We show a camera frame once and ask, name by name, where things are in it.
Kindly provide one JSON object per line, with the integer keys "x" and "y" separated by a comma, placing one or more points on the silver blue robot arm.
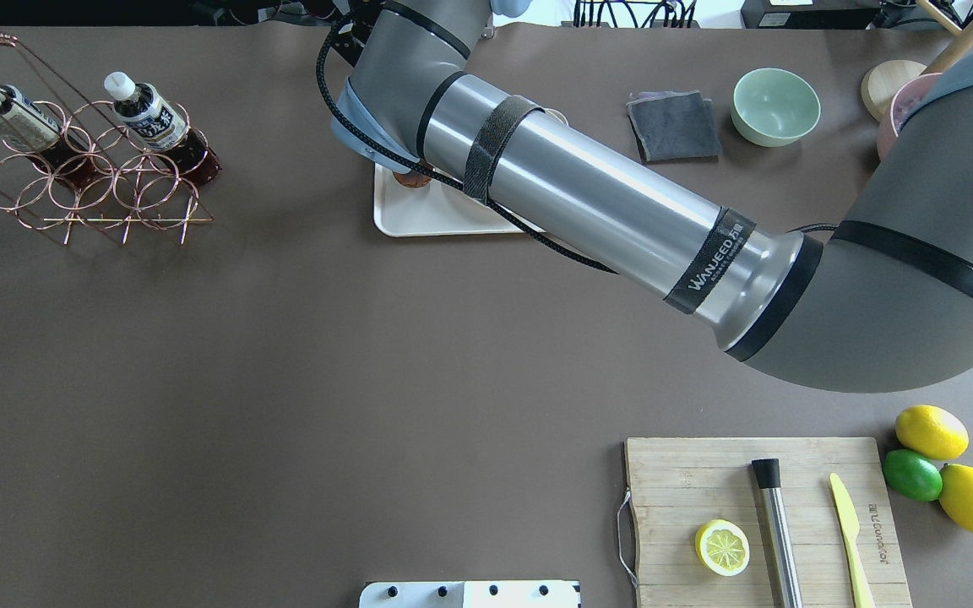
{"x": 885, "y": 304}

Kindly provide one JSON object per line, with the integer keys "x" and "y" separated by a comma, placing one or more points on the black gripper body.
{"x": 361, "y": 30}

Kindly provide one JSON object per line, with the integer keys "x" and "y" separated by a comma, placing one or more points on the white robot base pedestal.
{"x": 509, "y": 592}

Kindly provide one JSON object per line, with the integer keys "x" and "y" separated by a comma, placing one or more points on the tea bottle in rack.
{"x": 163, "y": 129}
{"x": 28, "y": 130}

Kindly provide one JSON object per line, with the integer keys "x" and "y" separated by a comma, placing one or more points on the mint green bowl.
{"x": 772, "y": 107}

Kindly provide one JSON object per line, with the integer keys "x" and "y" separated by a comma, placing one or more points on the wooden cutting board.
{"x": 677, "y": 484}

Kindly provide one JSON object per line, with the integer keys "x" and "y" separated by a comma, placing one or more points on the copper wire bottle rack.
{"x": 131, "y": 162}

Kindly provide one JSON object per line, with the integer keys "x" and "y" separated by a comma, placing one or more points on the grey folded cloth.
{"x": 670, "y": 125}

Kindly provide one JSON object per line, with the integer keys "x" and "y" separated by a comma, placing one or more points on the half cut lemon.
{"x": 722, "y": 547}

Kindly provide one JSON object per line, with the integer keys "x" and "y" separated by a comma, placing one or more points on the yellow plastic knife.
{"x": 850, "y": 528}

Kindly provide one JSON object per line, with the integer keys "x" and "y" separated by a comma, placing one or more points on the yellow lemon near board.
{"x": 932, "y": 431}

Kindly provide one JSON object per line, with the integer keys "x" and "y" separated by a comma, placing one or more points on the pink bowl with ice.
{"x": 904, "y": 103}

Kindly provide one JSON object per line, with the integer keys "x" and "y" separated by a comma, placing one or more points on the steel muddler rod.
{"x": 767, "y": 475}

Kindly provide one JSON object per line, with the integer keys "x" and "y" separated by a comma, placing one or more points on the white serving tray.
{"x": 430, "y": 211}

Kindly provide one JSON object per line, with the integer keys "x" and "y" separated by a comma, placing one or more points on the green lime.
{"x": 912, "y": 475}

